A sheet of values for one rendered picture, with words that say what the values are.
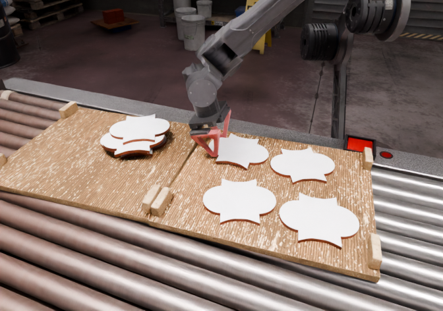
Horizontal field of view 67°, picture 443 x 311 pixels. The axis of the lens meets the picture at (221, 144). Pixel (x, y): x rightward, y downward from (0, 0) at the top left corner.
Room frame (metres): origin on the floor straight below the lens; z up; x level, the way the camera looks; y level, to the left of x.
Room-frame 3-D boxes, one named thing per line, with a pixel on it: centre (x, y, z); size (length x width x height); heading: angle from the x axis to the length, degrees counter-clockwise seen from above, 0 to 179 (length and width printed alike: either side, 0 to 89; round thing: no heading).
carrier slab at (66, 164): (0.67, 0.29, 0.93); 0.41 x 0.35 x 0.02; 74
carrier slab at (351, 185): (0.55, -0.11, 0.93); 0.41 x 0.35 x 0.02; 73
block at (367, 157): (0.62, -0.34, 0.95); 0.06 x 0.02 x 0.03; 163
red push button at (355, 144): (0.70, -0.35, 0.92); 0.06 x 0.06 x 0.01; 69
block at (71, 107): (0.85, 0.44, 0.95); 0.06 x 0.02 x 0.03; 164
